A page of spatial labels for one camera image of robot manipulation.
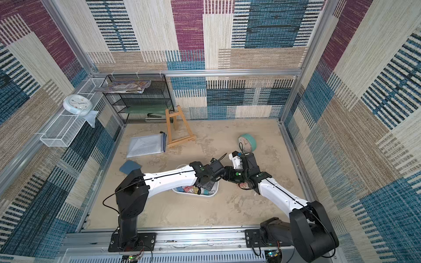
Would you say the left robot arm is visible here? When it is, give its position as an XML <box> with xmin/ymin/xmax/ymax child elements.
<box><xmin>108</xmin><ymin>159</ymin><xmax>225</xmax><ymax>253</ymax></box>

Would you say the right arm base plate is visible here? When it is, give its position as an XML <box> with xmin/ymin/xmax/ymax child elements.
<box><xmin>244</xmin><ymin>229</ymin><xmax>293</xmax><ymax>248</ymax></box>

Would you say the green round alarm clock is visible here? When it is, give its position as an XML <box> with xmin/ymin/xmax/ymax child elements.
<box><xmin>238</xmin><ymin>134</ymin><xmax>257</xmax><ymax>153</ymax></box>

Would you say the clear zip document pouch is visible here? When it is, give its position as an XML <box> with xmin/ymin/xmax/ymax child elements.
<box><xmin>127</xmin><ymin>132</ymin><xmax>167</xmax><ymax>158</ymax></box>

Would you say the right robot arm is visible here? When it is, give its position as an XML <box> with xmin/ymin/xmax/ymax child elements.
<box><xmin>223</xmin><ymin>142</ymin><xmax>339</xmax><ymax>263</ymax></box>

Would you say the magazine on shelf top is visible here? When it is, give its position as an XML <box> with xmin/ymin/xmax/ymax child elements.
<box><xmin>94</xmin><ymin>81</ymin><xmax>152</xmax><ymax>94</ymax></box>

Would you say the white round clock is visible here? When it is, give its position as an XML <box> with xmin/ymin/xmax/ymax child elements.
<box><xmin>62</xmin><ymin>94</ymin><xmax>93</xmax><ymax>116</ymax></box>

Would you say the blue folded cloth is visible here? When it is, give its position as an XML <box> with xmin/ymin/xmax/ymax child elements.
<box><xmin>119</xmin><ymin>160</ymin><xmax>141</xmax><ymax>175</ymax></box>

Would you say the wooden mini easel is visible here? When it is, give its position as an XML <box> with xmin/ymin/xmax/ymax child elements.
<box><xmin>166</xmin><ymin>105</ymin><xmax>197</xmax><ymax>147</ymax></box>

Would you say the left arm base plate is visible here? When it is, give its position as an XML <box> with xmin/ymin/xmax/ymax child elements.
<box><xmin>107</xmin><ymin>232</ymin><xmax>157</xmax><ymax>253</ymax></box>

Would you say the white wire wall basket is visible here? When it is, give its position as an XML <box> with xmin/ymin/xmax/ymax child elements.
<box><xmin>40</xmin><ymin>78</ymin><xmax>103</xmax><ymax>147</ymax></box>

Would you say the black wire mesh shelf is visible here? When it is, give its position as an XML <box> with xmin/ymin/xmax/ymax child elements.
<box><xmin>100</xmin><ymin>73</ymin><xmax>175</xmax><ymax>124</ymax></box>

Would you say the white plastic storage box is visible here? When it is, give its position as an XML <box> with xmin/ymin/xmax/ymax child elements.
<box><xmin>172</xmin><ymin>182</ymin><xmax>219</xmax><ymax>197</ymax></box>

